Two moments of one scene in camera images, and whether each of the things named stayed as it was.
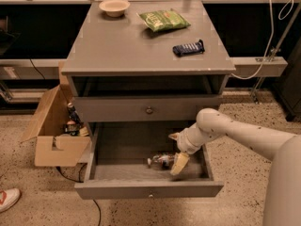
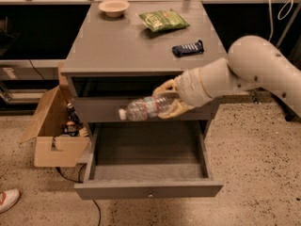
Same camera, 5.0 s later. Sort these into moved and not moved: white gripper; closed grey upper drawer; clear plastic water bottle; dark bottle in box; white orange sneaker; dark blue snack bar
Moved: clear plastic water bottle; white gripper
Not moved: dark blue snack bar; dark bottle in box; closed grey upper drawer; white orange sneaker
